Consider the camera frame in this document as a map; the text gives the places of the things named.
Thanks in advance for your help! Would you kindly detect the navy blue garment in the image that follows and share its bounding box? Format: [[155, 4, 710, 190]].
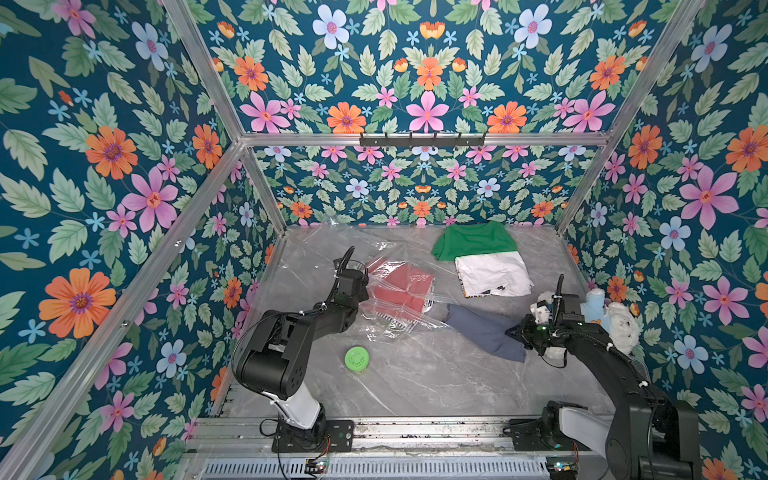
[[444, 304, 526, 363]]

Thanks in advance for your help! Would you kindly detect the red garment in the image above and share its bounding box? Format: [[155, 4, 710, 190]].
[[371, 262, 435, 317]]

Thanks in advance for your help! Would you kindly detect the bag of clothes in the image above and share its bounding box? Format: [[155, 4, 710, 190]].
[[360, 240, 455, 342]]

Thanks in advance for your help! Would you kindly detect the white garment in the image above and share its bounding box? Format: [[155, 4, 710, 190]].
[[455, 251, 534, 298]]

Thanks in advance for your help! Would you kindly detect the green tank top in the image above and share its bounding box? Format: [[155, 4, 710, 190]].
[[432, 222, 518, 261]]

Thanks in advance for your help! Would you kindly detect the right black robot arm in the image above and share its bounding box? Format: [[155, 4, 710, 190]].
[[506, 277, 702, 479]]

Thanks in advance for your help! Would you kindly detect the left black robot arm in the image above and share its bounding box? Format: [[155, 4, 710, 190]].
[[233, 246, 369, 433]]

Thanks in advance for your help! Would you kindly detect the white teddy bear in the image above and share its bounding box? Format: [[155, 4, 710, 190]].
[[535, 286, 641, 358]]

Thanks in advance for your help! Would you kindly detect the green round lid container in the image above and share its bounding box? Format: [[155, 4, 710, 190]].
[[344, 346, 370, 373]]

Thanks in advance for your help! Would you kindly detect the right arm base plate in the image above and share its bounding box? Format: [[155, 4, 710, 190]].
[[502, 402, 589, 451]]

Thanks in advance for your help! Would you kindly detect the black hook rail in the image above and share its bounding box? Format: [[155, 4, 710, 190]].
[[358, 133, 486, 149]]

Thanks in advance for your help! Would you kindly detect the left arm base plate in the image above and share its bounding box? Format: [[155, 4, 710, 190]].
[[271, 420, 355, 453]]

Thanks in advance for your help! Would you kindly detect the aluminium front rail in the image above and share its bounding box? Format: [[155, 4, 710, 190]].
[[183, 415, 605, 459]]

